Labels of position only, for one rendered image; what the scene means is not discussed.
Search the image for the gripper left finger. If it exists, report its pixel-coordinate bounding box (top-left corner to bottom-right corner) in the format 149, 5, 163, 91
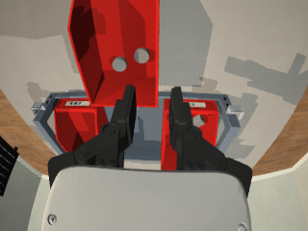
47, 85, 137, 190

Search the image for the grey block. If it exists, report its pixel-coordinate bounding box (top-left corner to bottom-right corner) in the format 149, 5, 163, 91
192, 115, 205, 127

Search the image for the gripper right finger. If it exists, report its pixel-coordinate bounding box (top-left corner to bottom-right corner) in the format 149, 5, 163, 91
168, 87, 252, 198

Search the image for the grey metal shelf rack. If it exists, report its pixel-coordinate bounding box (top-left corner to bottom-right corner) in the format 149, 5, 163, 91
31, 91, 244, 161

